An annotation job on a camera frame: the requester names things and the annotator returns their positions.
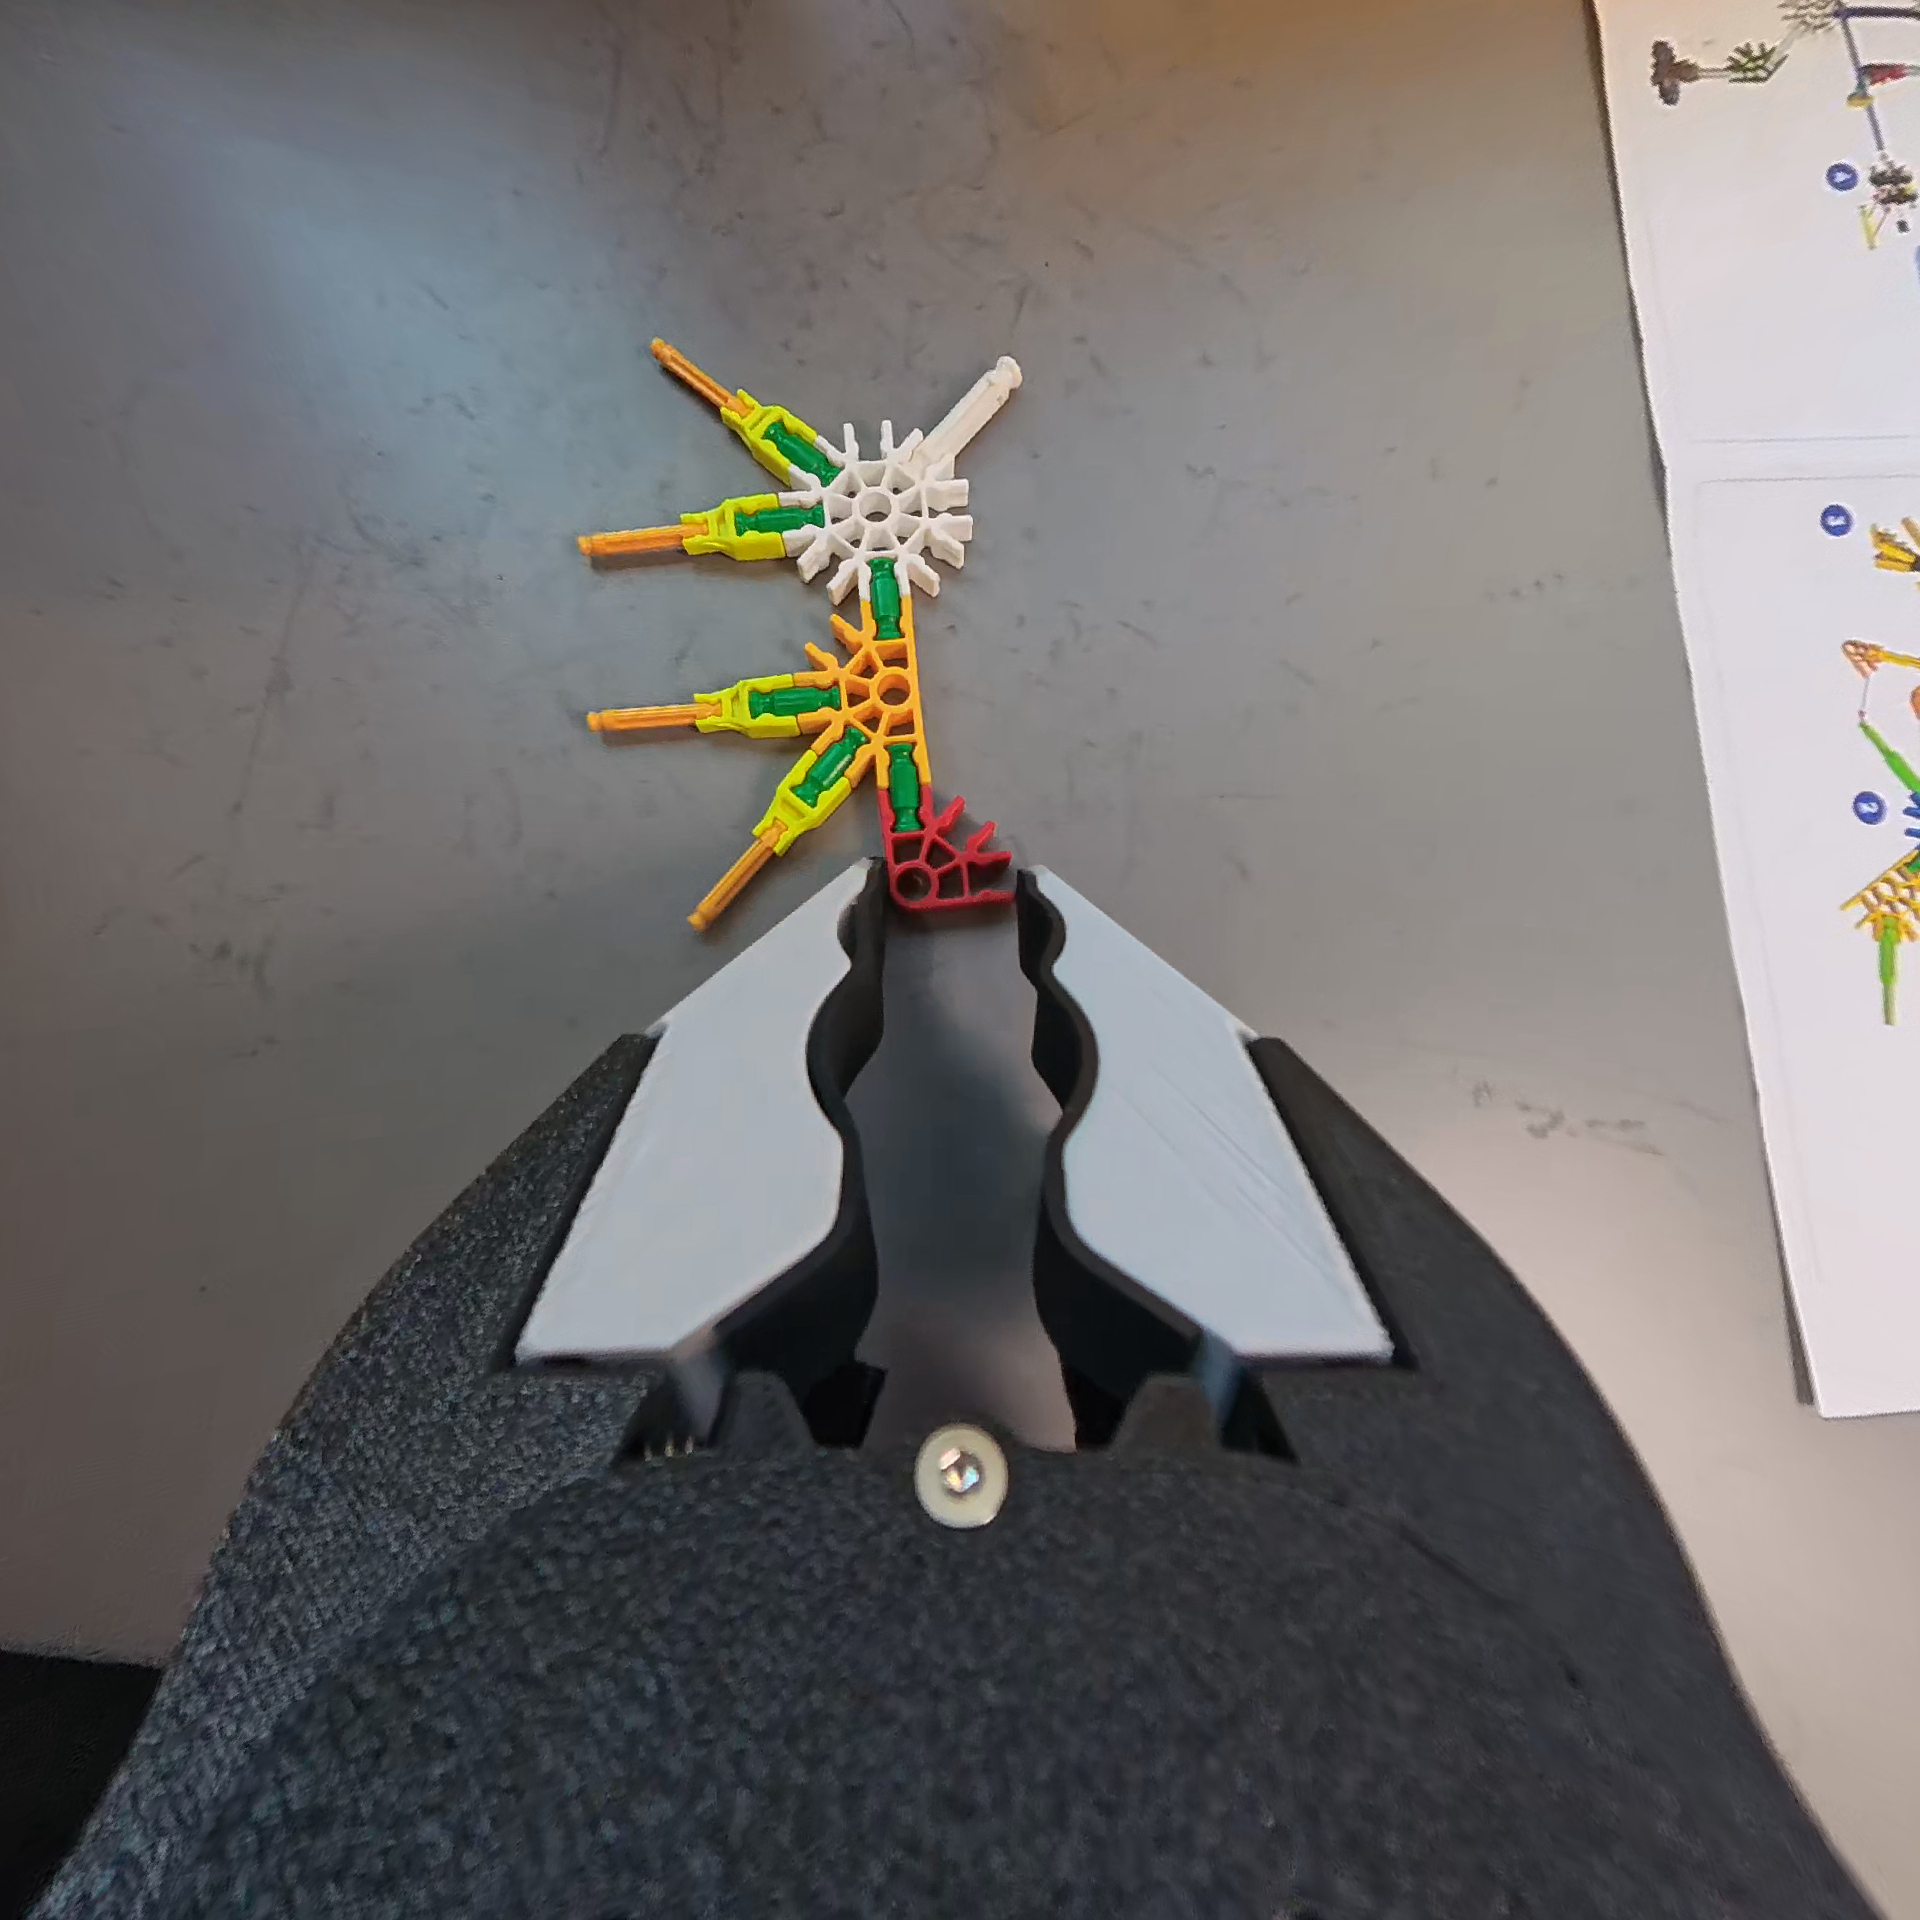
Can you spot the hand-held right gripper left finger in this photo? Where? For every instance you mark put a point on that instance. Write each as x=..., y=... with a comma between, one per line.
x=675, y=1200

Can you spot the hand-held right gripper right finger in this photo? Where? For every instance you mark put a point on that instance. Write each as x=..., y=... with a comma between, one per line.
x=1215, y=1200

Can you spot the colourful construction toy model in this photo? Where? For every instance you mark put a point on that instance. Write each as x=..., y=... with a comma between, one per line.
x=887, y=593

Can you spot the grey desk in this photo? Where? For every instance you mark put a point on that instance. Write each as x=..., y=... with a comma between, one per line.
x=376, y=600

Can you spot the white folded instruction sheet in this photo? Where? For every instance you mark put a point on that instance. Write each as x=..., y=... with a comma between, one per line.
x=1852, y=1141

